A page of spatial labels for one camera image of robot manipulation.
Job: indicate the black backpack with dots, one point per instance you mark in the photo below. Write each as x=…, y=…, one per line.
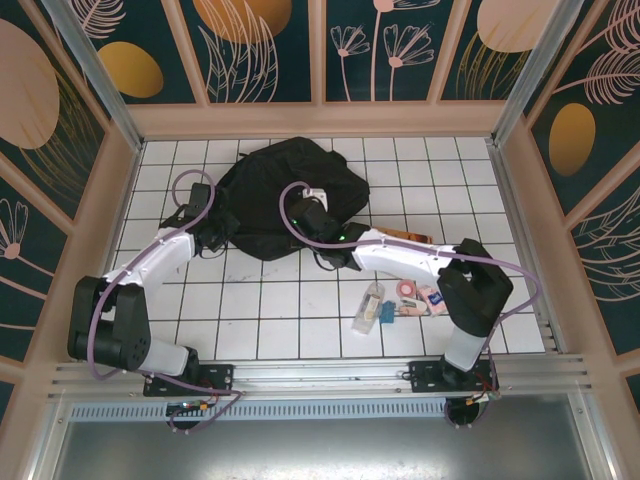
x=280, y=170

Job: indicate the orange snack packet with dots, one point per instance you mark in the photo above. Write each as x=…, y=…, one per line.
x=405, y=236

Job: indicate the clear plastic tube package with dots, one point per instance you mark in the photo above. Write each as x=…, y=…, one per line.
x=367, y=310

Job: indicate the pink tape roll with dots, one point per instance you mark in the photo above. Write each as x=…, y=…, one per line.
x=405, y=289

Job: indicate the pink pack with blue label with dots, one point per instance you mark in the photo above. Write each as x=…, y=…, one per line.
x=434, y=299

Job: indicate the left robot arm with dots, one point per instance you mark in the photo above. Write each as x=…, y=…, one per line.
x=150, y=260

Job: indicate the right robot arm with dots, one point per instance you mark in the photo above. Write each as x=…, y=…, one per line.
x=400, y=255

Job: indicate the small circuit board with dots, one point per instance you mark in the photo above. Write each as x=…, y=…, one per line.
x=187, y=407

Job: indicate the grey metal panel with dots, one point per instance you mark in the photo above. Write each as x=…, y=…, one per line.
x=320, y=450

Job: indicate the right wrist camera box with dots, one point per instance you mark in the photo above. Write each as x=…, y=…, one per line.
x=316, y=192

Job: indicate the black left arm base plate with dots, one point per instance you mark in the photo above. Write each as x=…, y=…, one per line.
x=220, y=377

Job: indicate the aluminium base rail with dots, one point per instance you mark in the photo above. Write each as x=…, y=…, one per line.
x=320, y=372

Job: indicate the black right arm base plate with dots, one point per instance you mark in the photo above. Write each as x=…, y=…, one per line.
x=422, y=377

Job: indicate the aluminium frame post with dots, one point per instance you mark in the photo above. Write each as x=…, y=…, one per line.
x=100, y=75
x=540, y=60

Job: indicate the aluminium side rail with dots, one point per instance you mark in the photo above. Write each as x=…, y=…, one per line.
x=515, y=220

